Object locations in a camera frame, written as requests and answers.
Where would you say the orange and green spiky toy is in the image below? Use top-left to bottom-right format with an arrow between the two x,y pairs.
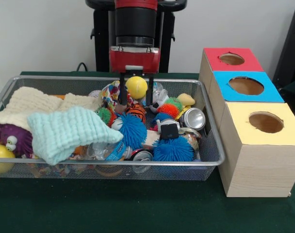
156,97 -> 183,120

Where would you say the orange tiger striped plush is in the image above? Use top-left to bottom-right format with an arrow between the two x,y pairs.
125,103 -> 148,122

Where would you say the silver crushed can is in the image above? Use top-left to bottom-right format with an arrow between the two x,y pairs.
180,107 -> 207,130

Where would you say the yellow smiley face ball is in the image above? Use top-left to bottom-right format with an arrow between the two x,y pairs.
0,144 -> 16,174

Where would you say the black chair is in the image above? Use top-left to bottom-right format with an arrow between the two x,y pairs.
272,3 -> 295,92

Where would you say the blue spiky toy with eyes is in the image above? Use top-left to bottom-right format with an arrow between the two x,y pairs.
112,113 -> 148,150

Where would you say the blue spiky ball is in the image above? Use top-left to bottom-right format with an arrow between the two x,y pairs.
152,138 -> 195,162

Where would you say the mint green knitted cloth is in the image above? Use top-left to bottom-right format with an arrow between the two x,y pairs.
27,106 -> 124,166

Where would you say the purple spiky toy with eyes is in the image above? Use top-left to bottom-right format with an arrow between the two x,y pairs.
0,123 -> 34,158

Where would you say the cream knitted cloth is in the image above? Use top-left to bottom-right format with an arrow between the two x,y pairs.
0,86 -> 102,132

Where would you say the colourful polka dot cloth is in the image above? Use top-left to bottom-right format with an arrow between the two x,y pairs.
101,81 -> 128,110

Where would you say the plain yellow ball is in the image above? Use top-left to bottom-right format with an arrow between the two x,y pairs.
125,76 -> 149,100

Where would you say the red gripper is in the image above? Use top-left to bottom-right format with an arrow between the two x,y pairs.
109,46 -> 161,107

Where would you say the shallow wire mesh bin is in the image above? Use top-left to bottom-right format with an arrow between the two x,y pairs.
0,75 -> 226,182

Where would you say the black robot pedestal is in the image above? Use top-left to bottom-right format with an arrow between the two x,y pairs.
85,0 -> 188,73

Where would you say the dark green table cloth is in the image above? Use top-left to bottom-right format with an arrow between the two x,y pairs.
0,70 -> 295,233

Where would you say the wooden box with three holes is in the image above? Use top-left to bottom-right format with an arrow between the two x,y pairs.
199,47 -> 295,198

